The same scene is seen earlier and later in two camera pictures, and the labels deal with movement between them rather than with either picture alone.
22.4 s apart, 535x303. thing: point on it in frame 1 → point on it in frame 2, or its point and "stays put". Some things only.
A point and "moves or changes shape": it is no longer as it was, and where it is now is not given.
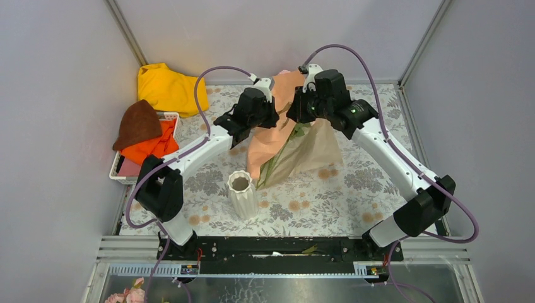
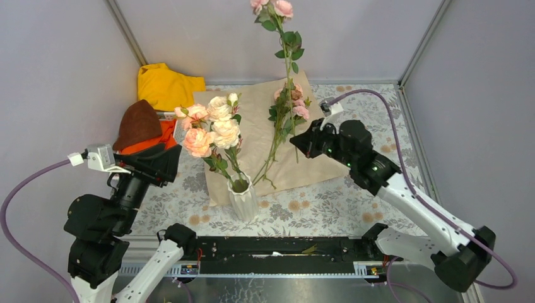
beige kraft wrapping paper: x=311 y=146 moves or changes shape
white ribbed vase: x=243 y=194 stays put
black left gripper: x=272 y=116 → x=157 y=164
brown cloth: x=140 y=122 stays put
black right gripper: x=296 y=112 → x=307 y=141
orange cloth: x=161 y=146 stays put
